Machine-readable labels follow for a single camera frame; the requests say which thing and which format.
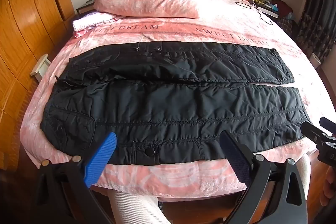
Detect dark nightstand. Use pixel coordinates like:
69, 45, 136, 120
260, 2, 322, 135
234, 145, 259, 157
76, 0, 101, 16

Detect plaid cloth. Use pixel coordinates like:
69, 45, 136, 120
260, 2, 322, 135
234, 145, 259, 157
278, 17, 293, 33

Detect pink velvet pillow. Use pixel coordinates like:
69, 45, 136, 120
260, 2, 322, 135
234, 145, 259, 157
94, 0, 201, 19

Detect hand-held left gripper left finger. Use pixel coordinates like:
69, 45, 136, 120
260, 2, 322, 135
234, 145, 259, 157
34, 132, 117, 224

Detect dark patterned curtain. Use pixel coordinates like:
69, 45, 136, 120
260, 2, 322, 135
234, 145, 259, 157
297, 0, 336, 46

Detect person's right hand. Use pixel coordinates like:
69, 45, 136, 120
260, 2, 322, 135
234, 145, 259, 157
324, 168, 336, 201

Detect white folded cloth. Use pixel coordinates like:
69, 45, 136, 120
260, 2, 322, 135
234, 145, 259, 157
72, 13, 117, 31

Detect person's right leg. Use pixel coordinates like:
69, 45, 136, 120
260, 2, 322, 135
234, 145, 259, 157
294, 154, 311, 203

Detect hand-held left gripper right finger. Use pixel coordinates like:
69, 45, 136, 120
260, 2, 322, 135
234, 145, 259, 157
219, 131, 307, 224

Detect dark red cloth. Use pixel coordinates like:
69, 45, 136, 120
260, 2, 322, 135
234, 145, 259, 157
270, 0, 293, 17

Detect orange wooden wardrobe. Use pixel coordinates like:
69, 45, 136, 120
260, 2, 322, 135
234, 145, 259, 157
0, 0, 79, 182

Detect black cable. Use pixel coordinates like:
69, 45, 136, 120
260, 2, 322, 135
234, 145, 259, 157
236, 0, 273, 25

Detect person's leg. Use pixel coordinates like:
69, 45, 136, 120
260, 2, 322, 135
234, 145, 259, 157
294, 154, 311, 203
106, 185, 159, 224

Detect black quilted pants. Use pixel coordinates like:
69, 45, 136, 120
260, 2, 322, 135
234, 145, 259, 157
41, 42, 313, 167

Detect white-topped nightstand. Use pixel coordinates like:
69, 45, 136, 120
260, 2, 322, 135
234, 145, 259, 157
252, 0, 282, 20

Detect white small stool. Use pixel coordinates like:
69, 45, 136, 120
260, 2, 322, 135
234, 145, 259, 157
30, 54, 51, 76

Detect person's left leg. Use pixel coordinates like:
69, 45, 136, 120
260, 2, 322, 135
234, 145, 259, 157
106, 185, 159, 224

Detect pink bed with cover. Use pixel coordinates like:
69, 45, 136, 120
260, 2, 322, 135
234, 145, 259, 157
20, 0, 324, 199

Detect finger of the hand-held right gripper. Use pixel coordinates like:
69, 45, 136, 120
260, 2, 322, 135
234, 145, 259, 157
319, 116, 336, 135
301, 121, 331, 147

